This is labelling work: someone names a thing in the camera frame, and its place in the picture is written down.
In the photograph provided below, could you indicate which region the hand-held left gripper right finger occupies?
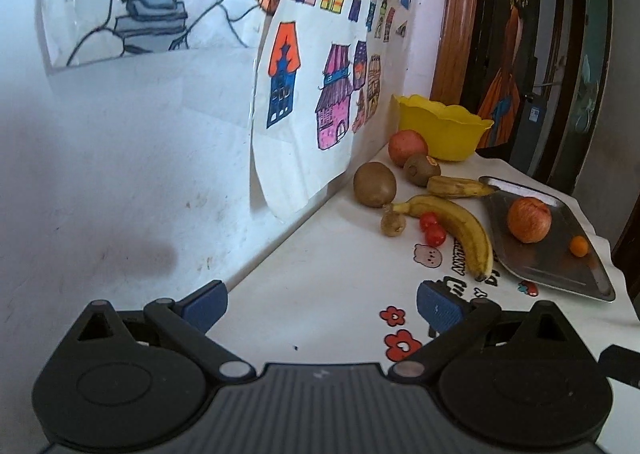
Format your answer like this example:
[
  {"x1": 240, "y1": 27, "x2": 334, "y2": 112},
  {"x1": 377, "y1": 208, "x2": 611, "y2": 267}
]
[{"x1": 387, "y1": 280, "x2": 596, "y2": 385}]

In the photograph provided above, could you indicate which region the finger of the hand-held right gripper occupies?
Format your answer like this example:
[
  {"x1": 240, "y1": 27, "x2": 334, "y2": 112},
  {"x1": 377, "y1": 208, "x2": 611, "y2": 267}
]
[{"x1": 598, "y1": 345, "x2": 640, "y2": 390}]

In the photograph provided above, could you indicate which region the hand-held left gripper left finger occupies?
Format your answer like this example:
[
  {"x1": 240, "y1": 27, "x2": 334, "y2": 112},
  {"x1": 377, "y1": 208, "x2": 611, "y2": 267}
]
[{"x1": 57, "y1": 280, "x2": 256, "y2": 382}]

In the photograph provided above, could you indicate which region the large yellow banana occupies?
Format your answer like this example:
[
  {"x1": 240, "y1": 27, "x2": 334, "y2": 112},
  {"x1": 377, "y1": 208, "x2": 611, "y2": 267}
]
[{"x1": 390, "y1": 194, "x2": 495, "y2": 283}]

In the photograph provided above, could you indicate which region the small round brown fruit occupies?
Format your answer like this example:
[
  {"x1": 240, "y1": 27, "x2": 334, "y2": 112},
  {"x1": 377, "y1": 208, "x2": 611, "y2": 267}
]
[{"x1": 380, "y1": 204, "x2": 407, "y2": 237}]

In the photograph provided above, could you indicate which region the metal tray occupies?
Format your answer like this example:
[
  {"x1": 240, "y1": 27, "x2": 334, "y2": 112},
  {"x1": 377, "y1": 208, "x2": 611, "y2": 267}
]
[{"x1": 478, "y1": 176, "x2": 616, "y2": 303}]

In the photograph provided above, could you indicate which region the small spotted banana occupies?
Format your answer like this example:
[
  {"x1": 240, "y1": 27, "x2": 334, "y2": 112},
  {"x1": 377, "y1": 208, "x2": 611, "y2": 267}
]
[{"x1": 426, "y1": 175, "x2": 500, "y2": 198}]

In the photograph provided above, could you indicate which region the large brown kiwi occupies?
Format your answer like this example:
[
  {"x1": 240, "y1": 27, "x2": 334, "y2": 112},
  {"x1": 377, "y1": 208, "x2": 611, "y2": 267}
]
[{"x1": 353, "y1": 161, "x2": 398, "y2": 208}]

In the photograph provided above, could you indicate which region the white printed tablecloth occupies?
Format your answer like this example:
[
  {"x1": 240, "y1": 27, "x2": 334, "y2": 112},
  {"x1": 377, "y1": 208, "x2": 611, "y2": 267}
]
[{"x1": 210, "y1": 141, "x2": 640, "y2": 385}]

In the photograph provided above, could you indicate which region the red-orange apple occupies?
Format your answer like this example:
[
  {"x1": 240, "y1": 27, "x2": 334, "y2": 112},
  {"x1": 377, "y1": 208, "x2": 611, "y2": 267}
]
[{"x1": 506, "y1": 197, "x2": 553, "y2": 244}]

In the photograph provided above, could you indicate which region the small kiwi with sticker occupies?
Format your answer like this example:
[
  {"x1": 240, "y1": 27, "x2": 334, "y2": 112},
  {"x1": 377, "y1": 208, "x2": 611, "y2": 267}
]
[{"x1": 403, "y1": 153, "x2": 442, "y2": 187}]

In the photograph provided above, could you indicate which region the dark red apple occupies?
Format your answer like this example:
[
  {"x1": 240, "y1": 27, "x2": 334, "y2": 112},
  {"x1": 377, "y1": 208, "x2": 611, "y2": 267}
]
[{"x1": 388, "y1": 129, "x2": 430, "y2": 168}]

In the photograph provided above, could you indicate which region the yellow plastic bowl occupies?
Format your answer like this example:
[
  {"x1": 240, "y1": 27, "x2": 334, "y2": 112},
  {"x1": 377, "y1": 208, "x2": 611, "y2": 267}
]
[{"x1": 391, "y1": 94, "x2": 495, "y2": 162}]

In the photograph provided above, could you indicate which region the coloured houses drawing sheet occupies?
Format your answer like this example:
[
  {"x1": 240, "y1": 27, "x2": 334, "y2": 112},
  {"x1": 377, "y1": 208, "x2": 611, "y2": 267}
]
[{"x1": 248, "y1": 0, "x2": 413, "y2": 221}]

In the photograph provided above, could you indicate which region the dark figure wall poster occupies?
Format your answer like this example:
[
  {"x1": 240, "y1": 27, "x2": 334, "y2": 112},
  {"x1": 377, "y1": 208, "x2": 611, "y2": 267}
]
[{"x1": 460, "y1": 0, "x2": 543, "y2": 147}]

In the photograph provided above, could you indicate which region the dark brown door frame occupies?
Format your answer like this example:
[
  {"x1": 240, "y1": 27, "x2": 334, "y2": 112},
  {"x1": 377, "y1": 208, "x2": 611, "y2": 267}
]
[{"x1": 542, "y1": 0, "x2": 616, "y2": 195}]

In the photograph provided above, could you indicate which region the light wooden door frame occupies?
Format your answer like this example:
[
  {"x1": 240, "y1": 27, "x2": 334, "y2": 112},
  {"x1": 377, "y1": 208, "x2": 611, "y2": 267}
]
[{"x1": 430, "y1": 0, "x2": 481, "y2": 105}]

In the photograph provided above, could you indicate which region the grey door with handle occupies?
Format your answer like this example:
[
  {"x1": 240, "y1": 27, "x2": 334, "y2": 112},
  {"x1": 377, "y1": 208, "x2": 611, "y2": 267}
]
[{"x1": 510, "y1": 0, "x2": 568, "y2": 180}]

